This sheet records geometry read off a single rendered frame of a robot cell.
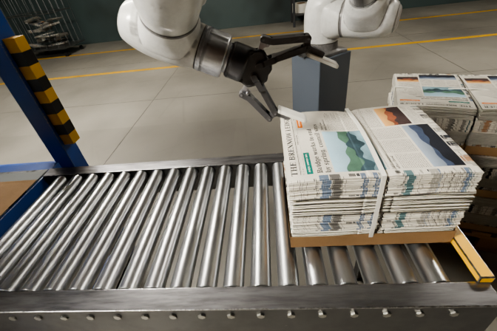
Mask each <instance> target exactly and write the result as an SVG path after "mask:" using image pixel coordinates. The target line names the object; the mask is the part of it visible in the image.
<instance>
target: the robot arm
mask: <svg viewBox="0 0 497 331"><path fill-rule="evenodd" d="M205 3H206V0H126V1H125V2H124V3H123V4H122V5H121V7H120V9H119V11H118V20H117V24H118V32H119V34H120V36H121V37H122V39H123V40H125V42H126V43H128V44H129V45H130V46H132V47H134V48H135V49H136V50H138V51H140V52H142V53H143V54H145V55H148V56H149V57H152V58H154V59H157V60H159V61H162V62H165V63H168V64H171V65H175V66H181V67H188V68H192V69H196V70H197V71H201V72H204V73H206V74H208V75H212V76H215V77H216V78H218V77H220V73H221V72H222V73H224V74H223V75H225V76H224V77H226V78H230V79H232V80H234V81H238V82H241V83H242V84H243V88H242V89H240V93H239V97H240V98H242V99H244V100H247V101H248V102H249V103H250V104H251V105H252V106H253V107H254V108H255V109H256V110H257V111H258V112H259V113H260V114H261V115H262V116H263V117H264V118H265V119H266V120H267V121H268V122H271V121H272V119H273V118H274V117H281V118H283V119H286V120H290V119H291V118H293V119H295V120H299V121H301V122H304V123H307V118H306V116H305V115H304V114H302V113H300V112H296V111H294V110H292V109H288V108H286V107H284V106H280V105H279V106H278V107H276V105H275V104H274V101H273V100H272V98H271V96H270V94H269V93H268V90H267V89H266V87H265V84H264V83H265V82H266V81H267V80H268V75H269V74H270V72H271V70H272V65H273V64H276V63H277V62H279V61H283V60H285V59H288V58H292V57H294V56H297V55H298V56H299V57H300V58H304V57H309V58H312V59H314V60H316V61H319V62H321V63H324V64H327V65H329V66H332V67H333V68H336V69H338V67H339V65H338V63H337V62H336V61H334V60H332V59H330V58H329V57H331V56H334V55H338V54H340V53H343V52H347V48H346V47H340V46H338V38H357V39H372V38H381V37H384V36H386V35H390V34H391V33H392V32H393V31H395V30H396V29H397V27H398V24H399V20H400V16H401V13H402V5H401V4H400V1H399V0H308V1H307V4H306V7H305V15H304V33H297V34H290V35H276V36H271V35H266V34H262V35H261V36H260V44H259V47H258V48H253V47H250V46H248V45H246V44H243V43H240V42H239V41H235V42H234V43H232V42H231V40H232V36H231V35H230V34H228V33H225V32H223V31H221V30H218V29H215V28H213V27H212V26H208V25H206V24H204V23H202V22H201V21H200V16H199V15H200V11H201V8H202V6H203V5H204V4H205ZM296 43H303V44H300V45H297V46H295V47H292V48H289V49H286V50H283V51H280V52H276V53H272V54H269V55H266V52H265V51H264V48H266V47H269V46H270V45H281V44H296ZM252 86H256V87H257V89H258V91H259V93H260V94H261V95H262V97H263V99H264V101H265V102H266V104H267V106H268V108H269V109H270V111H269V110H267V108H266V107H264V105H262V104H261V102H259V101H258V99H256V97H255V96H254V95H253V94H252V93H251V91H250V89H249V88H248V87H252Z"/></svg>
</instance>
